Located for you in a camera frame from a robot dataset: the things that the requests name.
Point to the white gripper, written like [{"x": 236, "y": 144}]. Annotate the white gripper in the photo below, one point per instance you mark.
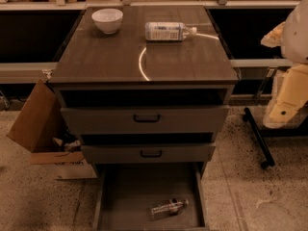
[{"x": 297, "y": 36}]

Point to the clear water bottle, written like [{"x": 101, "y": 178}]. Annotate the clear water bottle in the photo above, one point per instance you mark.
[{"x": 170, "y": 208}]

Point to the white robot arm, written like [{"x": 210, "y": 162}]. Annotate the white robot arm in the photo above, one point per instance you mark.
[{"x": 292, "y": 38}]

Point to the top grey drawer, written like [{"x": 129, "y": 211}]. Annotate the top grey drawer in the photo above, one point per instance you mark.
[{"x": 145, "y": 121}]

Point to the grey drawer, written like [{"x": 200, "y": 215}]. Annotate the grey drawer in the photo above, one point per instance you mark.
[
  {"x": 153, "y": 153},
  {"x": 145, "y": 121}
]

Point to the labelled plastic bottle on counter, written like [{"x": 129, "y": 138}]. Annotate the labelled plastic bottle on counter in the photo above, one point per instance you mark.
[{"x": 168, "y": 31}]

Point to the dark grey drawer cabinet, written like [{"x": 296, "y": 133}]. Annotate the dark grey drawer cabinet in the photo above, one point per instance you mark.
[{"x": 124, "y": 70}]

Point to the middle grey drawer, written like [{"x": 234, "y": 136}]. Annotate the middle grey drawer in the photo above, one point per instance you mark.
[{"x": 153, "y": 153}]

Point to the open bottom drawer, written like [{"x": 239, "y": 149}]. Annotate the open bottom drawer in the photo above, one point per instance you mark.
[{"x": 128, "y": 191}]

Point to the black wheeled stand leg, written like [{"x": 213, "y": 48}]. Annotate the black wheeled stand leg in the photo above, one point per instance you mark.
[{"x": 268, "y": 162}]

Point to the white ceramic bowl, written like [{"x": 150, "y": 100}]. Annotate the white ceramic bowl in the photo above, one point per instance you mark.
[{"x": 107, "y": 21}]

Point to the brown cardboard box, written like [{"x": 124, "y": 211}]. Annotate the brown cardboard box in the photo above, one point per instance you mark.
[{"x": 40, "y": 129}]

